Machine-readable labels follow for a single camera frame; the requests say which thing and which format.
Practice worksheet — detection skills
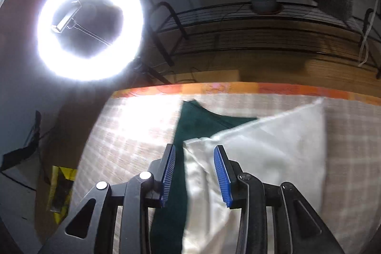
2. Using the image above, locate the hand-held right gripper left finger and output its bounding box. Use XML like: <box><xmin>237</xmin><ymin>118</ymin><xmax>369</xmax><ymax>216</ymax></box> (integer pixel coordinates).
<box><xmin>39</xmin><ymin>144</ymin><xmax>176</xmax><ymax>254</ymax></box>

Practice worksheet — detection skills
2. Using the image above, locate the dark green cloth garment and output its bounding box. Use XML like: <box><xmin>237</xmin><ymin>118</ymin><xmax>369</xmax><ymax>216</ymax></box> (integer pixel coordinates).
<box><xmin>149</xmin><ymin>99</ymin><xmax>258</xmax><ymax>254</ymax></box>

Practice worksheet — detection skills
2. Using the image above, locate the white strap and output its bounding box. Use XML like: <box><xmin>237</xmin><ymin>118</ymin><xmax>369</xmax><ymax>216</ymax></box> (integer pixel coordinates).
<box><xmin>357</xmin><ymin>8</ymin><xmax>375</xmax><ymax>68</ymax></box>

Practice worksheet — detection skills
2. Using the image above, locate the yellow bag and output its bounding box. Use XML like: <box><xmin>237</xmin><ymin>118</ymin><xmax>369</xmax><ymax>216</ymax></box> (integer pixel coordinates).
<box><xmin>48</xmin><ymin>165</ymin><xmax>78</xmax><ymax>223</ymax></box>

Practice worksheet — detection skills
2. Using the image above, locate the checked beige bed sheet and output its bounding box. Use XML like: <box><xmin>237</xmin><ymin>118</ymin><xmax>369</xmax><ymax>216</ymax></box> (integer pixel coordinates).
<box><xmin>70</xmin><ymin>90</ymin><xmax>381</xmax><ymax>254</ymax></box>

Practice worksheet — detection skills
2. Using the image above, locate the black metal wire rack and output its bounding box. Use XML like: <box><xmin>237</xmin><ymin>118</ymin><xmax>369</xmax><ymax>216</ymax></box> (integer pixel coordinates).
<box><xmin>147</xmin><ymin>2</ymin><xmax>381</xmax><ymax>80</ymax></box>

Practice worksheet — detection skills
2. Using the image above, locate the orange patterned blanket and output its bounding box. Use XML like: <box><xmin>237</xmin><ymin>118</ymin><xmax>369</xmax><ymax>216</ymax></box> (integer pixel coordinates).
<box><xmin>111</xmin><ymin>82</ymin><xmax>381</xmax><ymax>106</ymax></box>

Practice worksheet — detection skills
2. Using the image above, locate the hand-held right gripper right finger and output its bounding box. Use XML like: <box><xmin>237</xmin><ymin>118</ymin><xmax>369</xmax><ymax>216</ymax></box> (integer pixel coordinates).
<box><xmin>214</xmin><ymin>145</ymin><xmax>346</xmax><ymax>254</ymax></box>

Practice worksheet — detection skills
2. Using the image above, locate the ring light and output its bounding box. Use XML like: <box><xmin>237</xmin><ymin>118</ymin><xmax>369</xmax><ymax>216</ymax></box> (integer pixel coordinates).
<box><xmin>36</xmin><ymin>0</ymin><xmax>145</xmax><ymax>82</ymax></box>

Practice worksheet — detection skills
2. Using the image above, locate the white cloth garment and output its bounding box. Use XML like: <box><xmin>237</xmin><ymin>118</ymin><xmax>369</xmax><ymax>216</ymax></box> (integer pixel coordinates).
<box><xmin>181</xmin><ymin>98</ymin><xmax>326</xmax><ymax>254</ymax></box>

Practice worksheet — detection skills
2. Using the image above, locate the phone holder clamp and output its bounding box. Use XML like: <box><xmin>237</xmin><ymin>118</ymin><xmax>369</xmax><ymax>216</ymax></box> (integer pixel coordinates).
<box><xmin>51</xmin><ymin>0</ymin><xmax>114</xmax><ymax>45</ymax></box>

